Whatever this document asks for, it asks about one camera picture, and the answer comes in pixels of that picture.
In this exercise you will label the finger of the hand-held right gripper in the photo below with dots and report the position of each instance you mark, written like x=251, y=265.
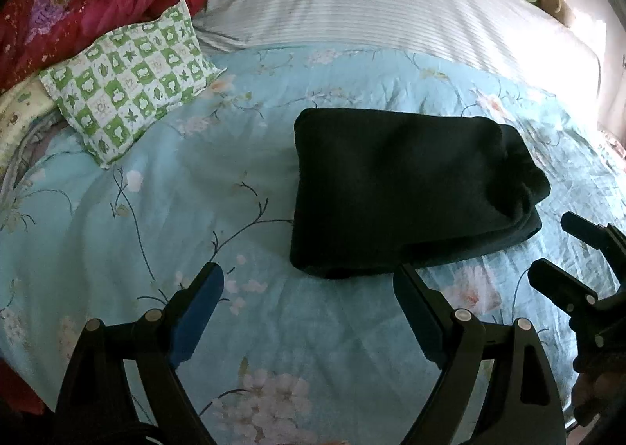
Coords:
x=594, y=232
x=562, y=286

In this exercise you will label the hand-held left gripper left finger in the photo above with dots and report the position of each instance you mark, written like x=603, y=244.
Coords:
x=198, y=313

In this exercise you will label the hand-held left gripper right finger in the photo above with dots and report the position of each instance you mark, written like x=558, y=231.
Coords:
x=415, y=313

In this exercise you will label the black pants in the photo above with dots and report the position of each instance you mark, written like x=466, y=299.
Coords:
x=391, y=181

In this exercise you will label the person's right hand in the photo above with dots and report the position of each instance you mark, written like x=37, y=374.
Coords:
x=587, y=396

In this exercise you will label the pink floral cloth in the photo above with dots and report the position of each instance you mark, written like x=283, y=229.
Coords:
x=614, y=142

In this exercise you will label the light blue floral bed sheet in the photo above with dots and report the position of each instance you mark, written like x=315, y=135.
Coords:
x=146, y=230

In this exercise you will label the red cloth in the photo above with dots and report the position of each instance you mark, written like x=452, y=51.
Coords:
x=19, y=389

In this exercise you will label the beige plush toy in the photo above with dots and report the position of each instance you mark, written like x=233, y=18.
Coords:
x=551, y=4

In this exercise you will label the green white checked pillow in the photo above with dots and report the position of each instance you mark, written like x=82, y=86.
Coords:
x=132, y=78

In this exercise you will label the pale yellow patterned cloth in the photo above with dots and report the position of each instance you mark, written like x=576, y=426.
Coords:
x=22, y=112

